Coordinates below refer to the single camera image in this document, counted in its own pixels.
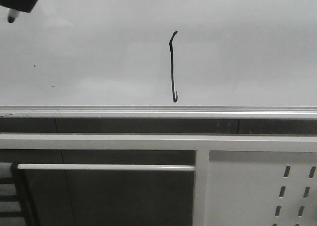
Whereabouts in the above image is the white metal stand frame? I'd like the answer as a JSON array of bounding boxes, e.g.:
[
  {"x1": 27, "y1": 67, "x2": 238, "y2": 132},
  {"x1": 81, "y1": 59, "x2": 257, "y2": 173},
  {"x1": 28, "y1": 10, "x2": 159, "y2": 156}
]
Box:
[{"x1": 0, "y1": 134, "x2": 317, "y2": 226}]

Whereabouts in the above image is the white horizontal metal bar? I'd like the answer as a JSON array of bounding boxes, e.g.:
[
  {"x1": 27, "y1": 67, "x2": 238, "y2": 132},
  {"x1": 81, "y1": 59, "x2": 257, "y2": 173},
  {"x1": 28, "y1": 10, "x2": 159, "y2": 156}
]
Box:
[{"x1": 17, "y1": 164, "x2": 195, "y2": 172}]

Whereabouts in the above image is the white whiteboard marker pen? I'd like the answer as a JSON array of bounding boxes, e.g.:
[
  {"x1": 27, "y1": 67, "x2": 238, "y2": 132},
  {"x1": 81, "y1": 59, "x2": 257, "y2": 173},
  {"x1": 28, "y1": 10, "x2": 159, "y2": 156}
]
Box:
[{"x1": 7, "y1": 8, "x2": 20, "y2": 23}]

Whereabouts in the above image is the white whiteboard with aluminium frame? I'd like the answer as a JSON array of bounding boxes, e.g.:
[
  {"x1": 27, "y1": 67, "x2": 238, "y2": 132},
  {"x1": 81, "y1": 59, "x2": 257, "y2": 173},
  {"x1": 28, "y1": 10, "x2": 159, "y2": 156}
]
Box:
[{"x1": 0, "y1": 0, "x2": 317, "y2": 119}]

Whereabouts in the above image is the white perforated metal panel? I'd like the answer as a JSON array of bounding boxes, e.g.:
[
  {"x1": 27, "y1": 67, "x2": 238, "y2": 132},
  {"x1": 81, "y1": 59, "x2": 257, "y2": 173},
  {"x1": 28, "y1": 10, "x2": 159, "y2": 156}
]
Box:
[{"x1": 205, "y1": 151, "x2": 317, "y2": 226}]

